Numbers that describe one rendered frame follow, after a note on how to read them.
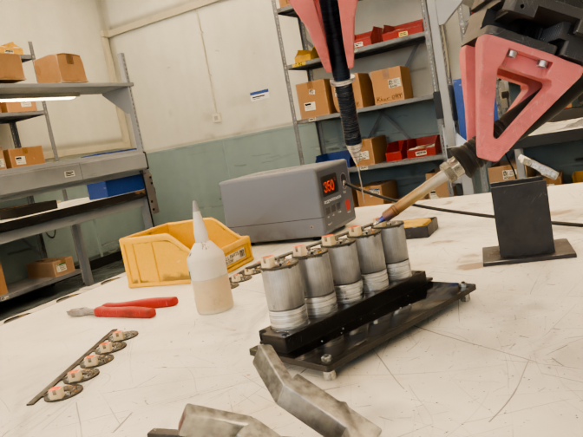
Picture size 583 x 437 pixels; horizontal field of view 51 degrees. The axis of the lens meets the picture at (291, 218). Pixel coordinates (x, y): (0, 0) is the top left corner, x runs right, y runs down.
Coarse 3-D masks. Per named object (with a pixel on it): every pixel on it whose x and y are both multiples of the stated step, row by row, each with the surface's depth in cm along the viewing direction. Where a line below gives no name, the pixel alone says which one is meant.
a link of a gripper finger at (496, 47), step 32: (480, 32) 40; (512, 32) 38; (480, 64) 40; (512, 64) 40; (544, 64) 39; (576, 64) 39; (480, 96) 40; (544, 96) 40; (480, 128) 41; (512, 128) 41
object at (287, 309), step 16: (272, 272) 38; (288, 272) 38; (272, 288) 38; (288, 288) 38; (272, 304) 38; (288, 304) 38; (304, 304) 39; (272, 320) 39; (288, 320) 38; (304, 320) 39
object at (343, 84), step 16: (320, 0) 36; (336, 0) 36; (336, 16) 36; (336, 32) 37; (336, 48) 37; (336, 64) 38; (336, 80) 38; (352, 80) 38; (352, 96) 39; (352, 112) 39; (352, 128) 39; (352, 144) 40
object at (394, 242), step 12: (396, 228) 45; (384, 240) 45; (396, 240) 45; (384, 252) 46; (396, 252) 46; (408, 252) 46; (396, 264) 46; (408, 264) 46; (396, 276) 46; (408, 276) 46
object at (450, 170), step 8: (448, 160) 43; (456, 160) 42; (440, 168) 43; (448, 168) 42; (456, 168) 42; (440, 176) 43; (448, 176) 43; (456, 176) 43; (424, 184) 43; (432, 184) 43; (440, 184) 43; (416, 192) 43; (424, 192) 43; (400, 200) 43; (408, 200) 43; (416, 200) 43; (392, 208) 43; (400, 208) 43; (384, 216) 43; (392, 216) 43
